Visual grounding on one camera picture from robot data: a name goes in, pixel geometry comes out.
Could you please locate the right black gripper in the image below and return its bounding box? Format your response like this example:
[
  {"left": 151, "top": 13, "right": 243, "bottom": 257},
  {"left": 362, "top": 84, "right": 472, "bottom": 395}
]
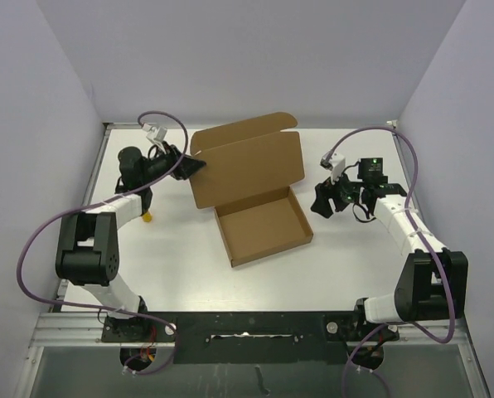
[{"left": 312, "top": 167, "right": 366, "bottom": 218}]

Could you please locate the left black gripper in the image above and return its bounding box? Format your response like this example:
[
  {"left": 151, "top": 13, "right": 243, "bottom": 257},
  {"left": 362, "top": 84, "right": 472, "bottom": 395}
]
[{"left": 139, "top": 140, "right": 206, "bottom": 185}]

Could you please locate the brown cardboard box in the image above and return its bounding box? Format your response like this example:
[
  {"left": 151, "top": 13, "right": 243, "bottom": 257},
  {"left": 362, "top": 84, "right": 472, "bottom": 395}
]
[{"left": 190, "top": 112, "right": 313, "bottom": 267}]

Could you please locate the small yellow cylinder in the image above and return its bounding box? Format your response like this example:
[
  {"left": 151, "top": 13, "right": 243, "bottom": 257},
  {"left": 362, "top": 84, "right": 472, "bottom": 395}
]
[{"left": 142, "top": 212, "right": 153, "bottom": 223}]

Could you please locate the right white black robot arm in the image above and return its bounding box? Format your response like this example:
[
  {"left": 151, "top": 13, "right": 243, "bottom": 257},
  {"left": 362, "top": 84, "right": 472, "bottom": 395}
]
[{"left": 311, "top": 156, "right": 468, "bottom": 339}]

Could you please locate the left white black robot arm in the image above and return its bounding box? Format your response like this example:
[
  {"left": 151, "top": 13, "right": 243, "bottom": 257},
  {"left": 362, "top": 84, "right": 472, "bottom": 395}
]
[{"left": 55, "top": 143, "right": 206, "bottom": 341}]

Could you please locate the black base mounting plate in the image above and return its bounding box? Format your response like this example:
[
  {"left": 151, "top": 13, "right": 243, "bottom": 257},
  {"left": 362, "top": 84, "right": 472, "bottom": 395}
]
[{"left": 101, "top": 311, "right": 400, "bottom": 365}]

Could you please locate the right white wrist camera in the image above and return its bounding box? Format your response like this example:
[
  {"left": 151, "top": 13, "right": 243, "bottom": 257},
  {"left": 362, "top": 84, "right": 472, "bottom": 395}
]
[{"left": 320, "top": 153, "right": 346, "bottom": 184}]

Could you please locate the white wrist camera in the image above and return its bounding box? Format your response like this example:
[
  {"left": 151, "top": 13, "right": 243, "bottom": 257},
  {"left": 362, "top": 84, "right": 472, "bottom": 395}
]
[
  {"left": 142, "top": 123, "right": 167, "bottom": 145},
  {"left": 320, "top": 153, "right": 346, "bottom": 184}
]

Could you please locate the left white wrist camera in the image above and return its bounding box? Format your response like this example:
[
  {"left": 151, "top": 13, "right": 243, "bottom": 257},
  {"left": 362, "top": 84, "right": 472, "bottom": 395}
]
[{"left": 142, "top": 123, "right": 167, "bottom": 145}]

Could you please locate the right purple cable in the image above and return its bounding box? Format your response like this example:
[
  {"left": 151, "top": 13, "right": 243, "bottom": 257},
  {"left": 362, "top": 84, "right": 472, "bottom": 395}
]
[{"left": 341, "top": 126, "right": 458, "bottom": 398}]

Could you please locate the aluminium table frame rail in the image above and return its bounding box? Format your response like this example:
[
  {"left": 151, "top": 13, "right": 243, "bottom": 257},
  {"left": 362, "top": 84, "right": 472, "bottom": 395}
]
[{"left": 14, "top": 119, "right": 491, "bottom": 398}]

